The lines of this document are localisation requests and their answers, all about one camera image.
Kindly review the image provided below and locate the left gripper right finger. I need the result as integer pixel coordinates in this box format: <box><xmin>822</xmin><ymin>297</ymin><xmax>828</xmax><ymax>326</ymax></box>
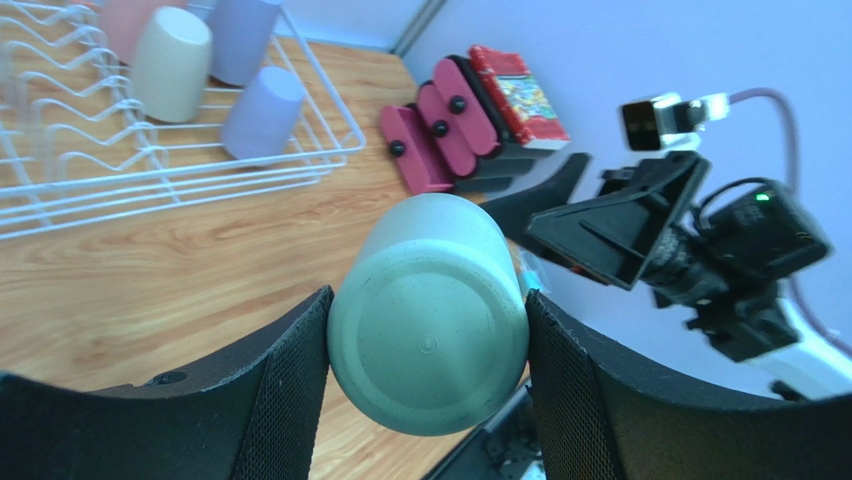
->
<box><xmin>526</xmin><ymin>292</ymin><xmax>851</xmax><ymax>479</ymax></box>

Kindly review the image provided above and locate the pink cup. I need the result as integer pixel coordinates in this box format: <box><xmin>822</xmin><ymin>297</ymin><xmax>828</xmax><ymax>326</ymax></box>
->
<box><xmin>98</xmin><ymin>0</ymin><xmax>188</xmax><ymax>65</ymax></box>

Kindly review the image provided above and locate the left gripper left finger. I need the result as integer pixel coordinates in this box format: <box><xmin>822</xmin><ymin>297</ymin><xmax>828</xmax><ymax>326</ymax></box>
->
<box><xmin>1</xmin><ymin>287</ymin><xmax>333</xmax><ymax>479</ymax></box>

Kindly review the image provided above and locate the red book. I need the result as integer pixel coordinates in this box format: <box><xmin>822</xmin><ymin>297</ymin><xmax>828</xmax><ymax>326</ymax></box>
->
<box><xmin>468</xmin><ymin>44</ymin><xmax>571</xmax><ymax>151</ymax></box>

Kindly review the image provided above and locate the white wire dish rack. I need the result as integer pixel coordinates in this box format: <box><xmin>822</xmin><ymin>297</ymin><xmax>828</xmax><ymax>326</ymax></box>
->
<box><xmin>1</xmin><ymin>1</ymin><xmax>366</xmax><ymax>239</ymax></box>

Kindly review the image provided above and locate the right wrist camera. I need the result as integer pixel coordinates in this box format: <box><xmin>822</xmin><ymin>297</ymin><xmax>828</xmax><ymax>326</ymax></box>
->
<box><xmin>619</xmin><ymin>92</ymin><xmax>730</xmax><ymax>152</ymax></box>

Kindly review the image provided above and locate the beige cup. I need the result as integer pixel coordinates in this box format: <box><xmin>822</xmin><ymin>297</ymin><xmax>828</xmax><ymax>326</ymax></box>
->
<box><xmin>130</xmin><ymin>6</ymin><xmax>213</xmax><ymax>123</ymax></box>

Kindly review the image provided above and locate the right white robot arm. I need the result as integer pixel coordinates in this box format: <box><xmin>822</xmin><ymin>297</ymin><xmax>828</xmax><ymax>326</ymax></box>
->
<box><xmin>484</xmin><ymin>151</ymin><xmax>851</xmax><ymax>400</ymax></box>

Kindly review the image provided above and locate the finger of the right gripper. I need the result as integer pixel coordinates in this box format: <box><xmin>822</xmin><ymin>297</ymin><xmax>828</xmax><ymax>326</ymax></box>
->
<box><xmin>480</xmin><ymin>153</ymin><xmax>591</xmax><ymax>248</ymax></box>

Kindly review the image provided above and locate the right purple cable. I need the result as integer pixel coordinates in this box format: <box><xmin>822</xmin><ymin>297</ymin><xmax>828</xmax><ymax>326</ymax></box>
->
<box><xmin>728</xmin><ymin>87</ymin><xmax>852</xmax><ymax>361</ymax></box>

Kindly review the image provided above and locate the purple cup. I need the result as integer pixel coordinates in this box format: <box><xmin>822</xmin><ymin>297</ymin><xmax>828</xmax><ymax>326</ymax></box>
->
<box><xmin>220</xmin><ymin>66</ymin><xmax>306</xmax><ymax>160</ymax></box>
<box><xmin>206</xmin><ymin>0</ymin><xmax>282</xmax><ymax>86</ymax></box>

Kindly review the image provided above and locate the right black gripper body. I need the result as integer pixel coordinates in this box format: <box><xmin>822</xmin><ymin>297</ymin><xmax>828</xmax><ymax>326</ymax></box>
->
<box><xmin>526</xmin><ymin>151</ymin><xmax>831</xmax><ymax>362</ymax></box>

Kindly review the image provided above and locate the green cup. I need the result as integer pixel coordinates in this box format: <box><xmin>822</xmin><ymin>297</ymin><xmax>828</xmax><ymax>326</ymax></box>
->
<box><xmin>327</xmin><ymin>193</ymin><xmax>529</xmax><ymax>436</ymax></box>

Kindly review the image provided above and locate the magenta plastic holder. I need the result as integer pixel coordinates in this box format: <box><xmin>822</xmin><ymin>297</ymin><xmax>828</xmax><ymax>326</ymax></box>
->
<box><xmin>379</xmin><ymin>55</ymin><xmax>511</xmax><ymax>195</ymax></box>

